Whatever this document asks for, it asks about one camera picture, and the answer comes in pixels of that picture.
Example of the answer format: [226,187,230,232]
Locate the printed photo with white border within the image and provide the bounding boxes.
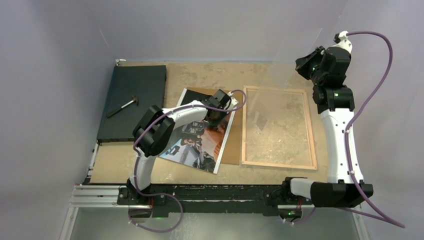
[158,88,237,175]

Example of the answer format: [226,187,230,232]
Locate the wooden picture frame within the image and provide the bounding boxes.
[240,85,318,171]

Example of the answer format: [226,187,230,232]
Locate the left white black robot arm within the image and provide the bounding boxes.
[127,89,247,205]

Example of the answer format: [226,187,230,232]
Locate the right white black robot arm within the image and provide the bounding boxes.
[280,46,374,208]

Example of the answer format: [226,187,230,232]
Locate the black flat box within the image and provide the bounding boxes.
[96,65,167,144]

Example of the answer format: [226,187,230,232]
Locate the small black metal hammer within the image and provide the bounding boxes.
[106,95,139,119]

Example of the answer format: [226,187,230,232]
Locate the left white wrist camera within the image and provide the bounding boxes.
[225,91,239,110]

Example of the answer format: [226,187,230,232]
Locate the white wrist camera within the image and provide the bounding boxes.
[333,31,353,54]
[225,91,239,110]

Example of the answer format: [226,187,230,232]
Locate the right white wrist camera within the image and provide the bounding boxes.
[333,31,353,54]

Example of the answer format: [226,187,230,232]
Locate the brown frame backing board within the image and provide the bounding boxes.
[186,87,243,166]

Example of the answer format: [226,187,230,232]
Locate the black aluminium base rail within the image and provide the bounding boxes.
[67,183,362,220]

